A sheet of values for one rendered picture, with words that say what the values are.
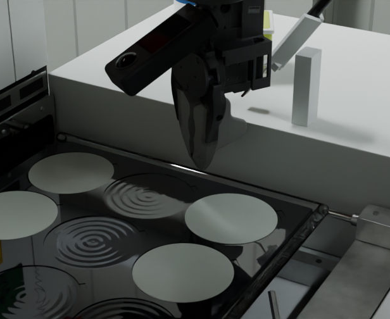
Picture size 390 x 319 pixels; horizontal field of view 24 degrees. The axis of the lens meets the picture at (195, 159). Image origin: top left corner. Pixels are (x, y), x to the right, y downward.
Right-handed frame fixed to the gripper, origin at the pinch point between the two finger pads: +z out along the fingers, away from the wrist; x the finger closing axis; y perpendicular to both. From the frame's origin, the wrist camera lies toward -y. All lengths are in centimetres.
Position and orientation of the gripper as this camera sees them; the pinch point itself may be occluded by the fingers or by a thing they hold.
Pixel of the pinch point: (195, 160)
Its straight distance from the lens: 101.7
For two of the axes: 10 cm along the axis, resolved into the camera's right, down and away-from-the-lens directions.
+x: -5.1, -4.1, 7.6
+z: 0.0, 8.8, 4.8
